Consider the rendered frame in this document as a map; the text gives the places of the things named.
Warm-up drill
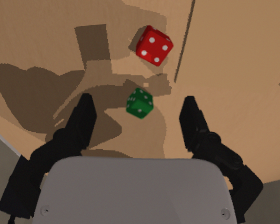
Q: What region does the red die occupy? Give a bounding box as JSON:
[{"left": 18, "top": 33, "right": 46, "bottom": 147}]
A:
[{"left": 136, "top": 25, "right": 173, "bottom": 66}]

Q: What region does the dark green die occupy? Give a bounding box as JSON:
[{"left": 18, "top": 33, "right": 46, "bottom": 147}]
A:
[{"left": 126, "top": 88, "right": 154, "bottom": 119}]

